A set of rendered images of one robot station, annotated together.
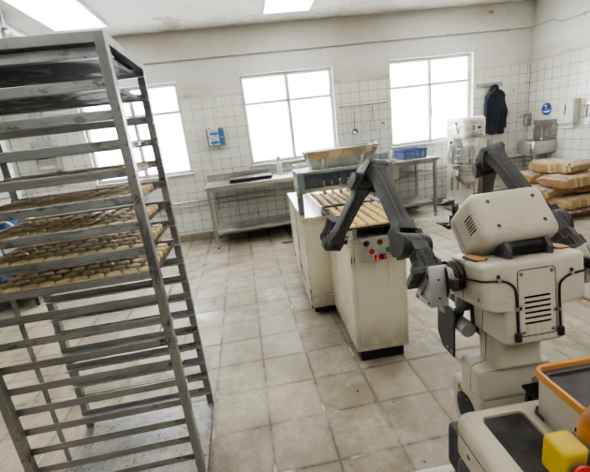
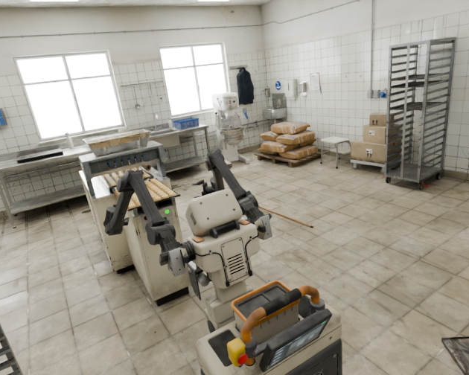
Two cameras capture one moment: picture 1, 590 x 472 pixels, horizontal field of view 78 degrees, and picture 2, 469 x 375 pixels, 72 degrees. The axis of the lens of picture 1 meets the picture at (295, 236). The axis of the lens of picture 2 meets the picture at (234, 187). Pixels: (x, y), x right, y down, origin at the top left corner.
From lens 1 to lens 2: 41 cm
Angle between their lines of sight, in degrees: 23
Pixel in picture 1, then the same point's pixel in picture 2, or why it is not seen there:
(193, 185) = not seen: outside the picture
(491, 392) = (222, 318)
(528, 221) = (225, 213)
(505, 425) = (219, 340)
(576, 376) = (251, 302)
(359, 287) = (146, 251)
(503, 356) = (224, 294)
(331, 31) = (103, 18)
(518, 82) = (257, 65)
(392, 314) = not seen: hidden behind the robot
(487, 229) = (201, 222)
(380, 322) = (167, 274)
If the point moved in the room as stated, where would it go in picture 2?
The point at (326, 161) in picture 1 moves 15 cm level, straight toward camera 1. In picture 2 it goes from (108, 149) to (107, 152)
